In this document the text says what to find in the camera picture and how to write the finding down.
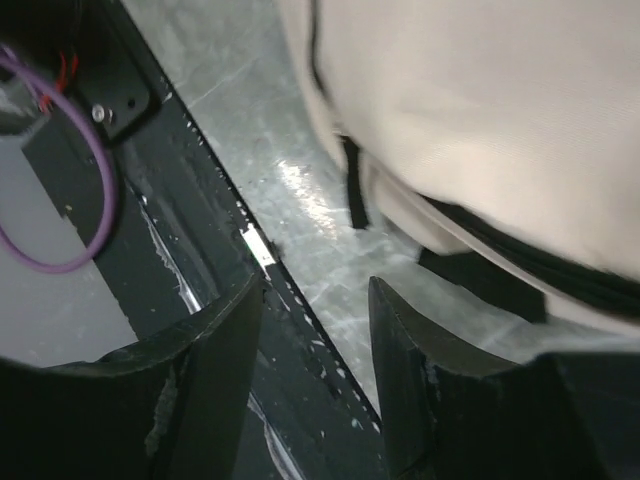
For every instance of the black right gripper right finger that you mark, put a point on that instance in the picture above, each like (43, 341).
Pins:
(452, 411)

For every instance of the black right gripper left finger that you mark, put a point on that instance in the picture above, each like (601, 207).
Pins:
(170, 406)

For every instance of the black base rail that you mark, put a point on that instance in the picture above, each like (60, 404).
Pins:
(175, 240)

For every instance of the beige canvas backpack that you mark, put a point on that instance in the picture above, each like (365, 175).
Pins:
(502, 136)

